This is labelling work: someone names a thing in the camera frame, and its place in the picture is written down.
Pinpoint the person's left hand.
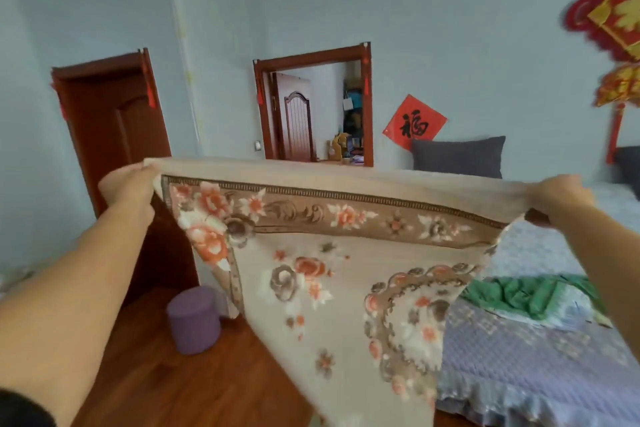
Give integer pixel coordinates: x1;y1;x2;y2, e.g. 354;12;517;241
97;163;163;225

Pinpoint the person's right hand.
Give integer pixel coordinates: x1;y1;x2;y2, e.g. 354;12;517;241
525;173;597;228

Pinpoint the beige floral tablecloth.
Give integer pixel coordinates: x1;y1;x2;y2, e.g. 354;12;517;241
143;157;536;427

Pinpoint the person's right forearm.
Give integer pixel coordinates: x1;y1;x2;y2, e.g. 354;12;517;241
549;199;640;362

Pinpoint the person's left forearm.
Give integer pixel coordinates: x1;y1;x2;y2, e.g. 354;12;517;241
0;201;156;427

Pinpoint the person's black shirt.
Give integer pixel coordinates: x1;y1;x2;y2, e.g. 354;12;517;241
0;388;57;427

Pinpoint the dark brown wooden door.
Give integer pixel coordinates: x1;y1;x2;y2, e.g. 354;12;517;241
49;47;201;310

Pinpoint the grey pillow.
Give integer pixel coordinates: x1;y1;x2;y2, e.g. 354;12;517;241
613;145;640;202
411;135;507;180

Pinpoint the green blanket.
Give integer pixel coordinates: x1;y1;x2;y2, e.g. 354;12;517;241
459;274;609;328

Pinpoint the purple cylindrical stool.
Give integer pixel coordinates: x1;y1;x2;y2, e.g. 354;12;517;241
166;285;223;356

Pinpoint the purple quilted sofa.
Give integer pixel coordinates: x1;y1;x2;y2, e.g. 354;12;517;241
435;169;640;427

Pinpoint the red diamond paper poster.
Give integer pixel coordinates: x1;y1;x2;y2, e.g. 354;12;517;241
382;93;449;152

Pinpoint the brown panelled inner door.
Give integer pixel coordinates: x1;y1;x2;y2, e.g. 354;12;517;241
269;71;317;162

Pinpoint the red gold knot decoration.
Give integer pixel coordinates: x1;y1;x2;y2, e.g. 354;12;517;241
563;0;640;165

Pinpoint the cluttered storage shelf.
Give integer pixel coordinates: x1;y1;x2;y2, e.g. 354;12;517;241
342;73;365;162

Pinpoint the red brown doorway frame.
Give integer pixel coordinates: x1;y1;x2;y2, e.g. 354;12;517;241
252;41;375;168

